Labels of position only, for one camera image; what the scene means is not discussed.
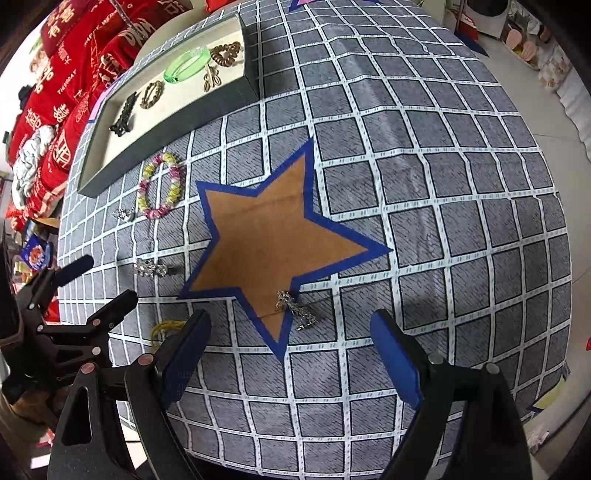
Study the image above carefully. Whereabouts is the blue snack box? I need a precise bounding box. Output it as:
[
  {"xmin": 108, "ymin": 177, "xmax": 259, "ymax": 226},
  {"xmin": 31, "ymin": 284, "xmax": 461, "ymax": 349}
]
[{"xmin": 21, "ymin": 233, "xmax": 56, "ymax": 273}]

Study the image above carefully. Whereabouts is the grey and white clothes pile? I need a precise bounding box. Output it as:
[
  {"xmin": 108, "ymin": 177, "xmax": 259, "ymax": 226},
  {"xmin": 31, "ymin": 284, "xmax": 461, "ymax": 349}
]
[{"xmin": 11, "ymin": 124, "xmax": 56, "ymax": 208}]

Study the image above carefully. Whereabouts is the red pillow with gold characters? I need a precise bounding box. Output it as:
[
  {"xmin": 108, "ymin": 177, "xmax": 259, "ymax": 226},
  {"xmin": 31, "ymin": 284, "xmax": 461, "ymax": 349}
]
[{"xmin": 39, "ymin": 0, "xmax": 93, "ymax": 51}]

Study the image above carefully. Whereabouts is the row of slippers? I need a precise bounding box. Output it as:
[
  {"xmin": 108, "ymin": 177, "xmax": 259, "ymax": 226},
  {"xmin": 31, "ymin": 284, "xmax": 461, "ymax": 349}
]
[{"xmin": 505, "ymin": 14, "xmax": 555, "ymax": 70}]

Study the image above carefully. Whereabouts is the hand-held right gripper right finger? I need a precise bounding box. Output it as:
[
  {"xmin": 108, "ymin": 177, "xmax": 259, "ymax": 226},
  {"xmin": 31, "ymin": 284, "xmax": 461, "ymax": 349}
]
[{"xmin": 369, "ymin": 308, "xmax": 534, "ymax": 480}]

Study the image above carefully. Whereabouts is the red printed sofa cover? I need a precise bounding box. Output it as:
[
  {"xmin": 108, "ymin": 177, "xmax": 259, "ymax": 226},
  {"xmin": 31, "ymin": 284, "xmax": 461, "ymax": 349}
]
[{"xmin": 7, "ymin": 0, "xmax": 195, "ymax": 232}]

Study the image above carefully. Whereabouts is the colourful bead bracelet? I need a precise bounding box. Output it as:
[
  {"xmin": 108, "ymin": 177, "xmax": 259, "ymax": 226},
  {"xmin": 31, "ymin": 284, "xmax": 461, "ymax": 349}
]
[{"xmin": 136, "ymin": 152, "xmax": 186, "ymax": 220}]

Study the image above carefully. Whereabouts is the brown spiral hair tie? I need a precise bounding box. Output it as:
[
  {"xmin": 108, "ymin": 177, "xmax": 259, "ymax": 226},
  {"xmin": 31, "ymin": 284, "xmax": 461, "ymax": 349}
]
[{"xmin": 211, "ymin": 41, "xmax": 242, "ymax": 66}]

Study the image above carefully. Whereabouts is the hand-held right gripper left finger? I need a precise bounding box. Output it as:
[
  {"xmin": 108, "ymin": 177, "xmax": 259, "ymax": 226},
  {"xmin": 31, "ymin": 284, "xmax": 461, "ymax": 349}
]
[{"xmin": 46, "ymin": 308, "xmax": 213, "ymax": 480}]

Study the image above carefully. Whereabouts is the yellow string bracelet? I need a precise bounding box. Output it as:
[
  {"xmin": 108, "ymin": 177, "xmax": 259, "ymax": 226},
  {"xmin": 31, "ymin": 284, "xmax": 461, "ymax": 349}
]
[{"xmin": 148, "ymin": 318, "xmax": 189, "ymax": 346}]

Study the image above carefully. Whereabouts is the long black hair clip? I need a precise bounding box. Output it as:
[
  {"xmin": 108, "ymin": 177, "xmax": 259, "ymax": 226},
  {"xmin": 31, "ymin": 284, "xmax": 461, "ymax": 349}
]
[{"xmin": 109, "ymin": 91, "xmax": 139, "ymax": 138}]

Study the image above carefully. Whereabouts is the green plastic bangle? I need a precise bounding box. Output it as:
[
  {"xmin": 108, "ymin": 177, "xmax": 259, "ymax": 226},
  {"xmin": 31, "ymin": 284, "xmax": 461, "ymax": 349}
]
[{"xmin": 163, "ymin": 45, "xmax": 211, "ymax": 85}]

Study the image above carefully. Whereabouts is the silver chain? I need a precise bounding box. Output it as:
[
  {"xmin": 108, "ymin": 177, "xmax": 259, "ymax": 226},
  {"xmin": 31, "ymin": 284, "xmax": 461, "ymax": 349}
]
[{"xmin": 276, "ymin": 290, "xmax": 319, "ymax": 332}]

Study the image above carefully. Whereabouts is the silver star hair clip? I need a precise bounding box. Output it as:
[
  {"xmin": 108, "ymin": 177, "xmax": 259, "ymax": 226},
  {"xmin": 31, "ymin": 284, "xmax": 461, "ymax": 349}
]
[{"xmin": 133, "ymin": 258, "xmax": 177, "ymax": 278}]

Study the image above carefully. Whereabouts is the tan braided bracelet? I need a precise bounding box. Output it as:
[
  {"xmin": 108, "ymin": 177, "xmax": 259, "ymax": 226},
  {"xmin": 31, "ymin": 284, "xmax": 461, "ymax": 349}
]
[{"xmin": 140, "ymin": 80, "xmax": 164, "ymax": 110}]

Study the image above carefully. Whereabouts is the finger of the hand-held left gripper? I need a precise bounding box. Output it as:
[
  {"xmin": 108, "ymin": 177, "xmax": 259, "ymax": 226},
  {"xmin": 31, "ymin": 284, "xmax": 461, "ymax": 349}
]
[
  {"xmin": 37, "ymin": 290, "xmax": 139, "ymax": 370},
  {"xmin": 16, "ymin": 255, "xmax": 95, "ymax": 324}
]

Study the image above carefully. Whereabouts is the shallow cream tray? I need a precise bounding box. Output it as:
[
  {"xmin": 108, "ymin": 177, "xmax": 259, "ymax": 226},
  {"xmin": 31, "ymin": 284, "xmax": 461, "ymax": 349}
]
[{"xmin": 78, "ymin": 11, "xmax": 257, "ymax": 197}]

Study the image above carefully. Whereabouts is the grey checked tablecloth with stars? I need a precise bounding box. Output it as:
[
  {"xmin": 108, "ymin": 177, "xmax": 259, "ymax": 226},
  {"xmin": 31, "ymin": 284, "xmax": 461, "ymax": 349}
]
[{"xmin": 58, "ymin": 0, "xmax": 573, "ymax": 476}]

